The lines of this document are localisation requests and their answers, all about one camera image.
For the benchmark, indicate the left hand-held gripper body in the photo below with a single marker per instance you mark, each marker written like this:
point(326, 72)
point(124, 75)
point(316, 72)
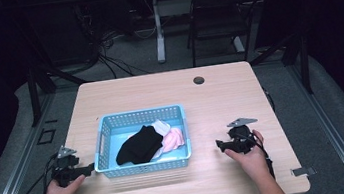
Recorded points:
point(64, 165)

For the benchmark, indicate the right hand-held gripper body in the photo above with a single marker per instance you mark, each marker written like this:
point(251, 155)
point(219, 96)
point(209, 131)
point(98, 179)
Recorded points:
point(242, 138)

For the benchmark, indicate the pink sock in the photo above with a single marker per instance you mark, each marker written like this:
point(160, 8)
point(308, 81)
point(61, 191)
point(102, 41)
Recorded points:
point(173, 139)

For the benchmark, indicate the black sock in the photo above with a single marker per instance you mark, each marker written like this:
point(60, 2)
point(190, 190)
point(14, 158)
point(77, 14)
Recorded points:
point(139, 145)

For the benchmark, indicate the white sock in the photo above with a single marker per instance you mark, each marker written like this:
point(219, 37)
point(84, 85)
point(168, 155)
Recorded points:
point(162, 127)

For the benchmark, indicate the light blue plastic basket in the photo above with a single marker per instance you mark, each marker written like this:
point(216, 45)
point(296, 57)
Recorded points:
point(142, 141)

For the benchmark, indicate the person's right hand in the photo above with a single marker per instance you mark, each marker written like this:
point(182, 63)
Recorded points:
point(252, 158)

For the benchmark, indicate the black folding chair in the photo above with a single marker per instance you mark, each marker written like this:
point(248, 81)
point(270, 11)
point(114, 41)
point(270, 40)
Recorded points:
point(225, 19)

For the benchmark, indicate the white table leg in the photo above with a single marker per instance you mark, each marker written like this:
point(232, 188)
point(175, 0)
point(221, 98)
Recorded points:
point(158, 31)

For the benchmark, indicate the black metal frame post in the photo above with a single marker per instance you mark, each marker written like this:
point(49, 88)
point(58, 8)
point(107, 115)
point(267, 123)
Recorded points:
point(305, 62)
point(33, 95)

